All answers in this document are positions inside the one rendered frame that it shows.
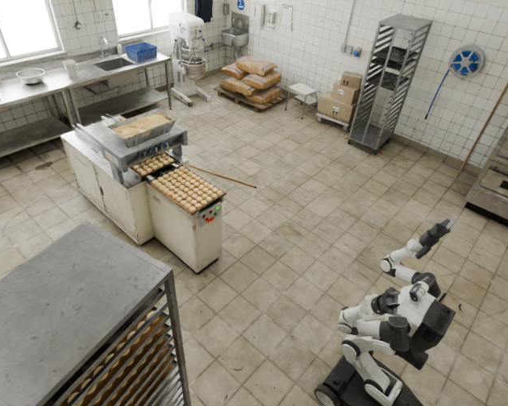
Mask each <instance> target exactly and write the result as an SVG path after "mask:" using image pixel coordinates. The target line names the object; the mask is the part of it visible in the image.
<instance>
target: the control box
mask: <svg viewBox="0 0 508 406"><path fill-rule="evenodd" d="M217 207H219V208H218V209H216V208H217ZM211 210H212V213H210V211H211ZM214 213H217V214H216V215H214ZM203 215H205V217H204V218H202V216H203ZM219 215H220V203H219V202H217V203H216V204H214V205H212V206H211V207H209V208H208V209H205V210H204V211H202V212H201V213H200V214H199V217H198V226H199V227H200V228H201V227H203V226H204V225H205V224H207V223H209V220H210V221H212V220H214V219H215V218H217V217H218V216H219ZM206 218H208V221H206ZM212 218H213V219H212Z"/></svg>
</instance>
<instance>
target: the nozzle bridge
mask: <svg viewBox="0 0 508 406"><path fill-rule="evenodd" d="M169 140H170V144H169ZM166 141H167V142H168V144H169V146H168V147H166V144H165V143H166ZM160 143H162V145H163V146H164V147H163V150H161V149H160ZM158 144H159V150H157V152H155V145H156V146H157V149H158ZM187 144H188V138H187V130H186V129H185V128H183V127H181V126H179V125H177V124H176V123H174V125H173V128H172V129H171V131H169V132H167V133H164V134H162V135H159V136H156V137H155V138H152V139H149V140H147V141H145V142H142V143H139V144H137V145H135V146H133V147H129V148H127V147H125V146H124V145H123V144H121V143H120V142H119V141H118V140H117V139H116V138H115V137H114V138H112V139H108V140H106V141H103V142H101V143H100V145H101V149H102V154H103V158H104V159H106V160H107V161H109V162H110V167H111V171H112V174H113V177H114V179H115V180H116V181H118V182H119V183H120V184H122V183H124V180H123V174H122V172H123V173H124V172H128V168H131V167H133V166H135V165H137V164H140V163H142V162H144V161H146V160H149V159H151V158H153V157H155V156H157V155H160V154H162V153H164V152H166V151H169V150H171V149H172V151H173V153H175V154H176V155H178V156H181V155H182V147H181V145H183V146H185V145H187ZM152 147H153V152H152V154H151V155H150V154H149V148H151V149H152ZM147 149H148V154H147ZM144 150H145V151H146V154H147V155H146V157H144ZM138 152H139V155H140V156H141V153H142V157H140V159H138ZM140 152H141V153H140Z"/></svg>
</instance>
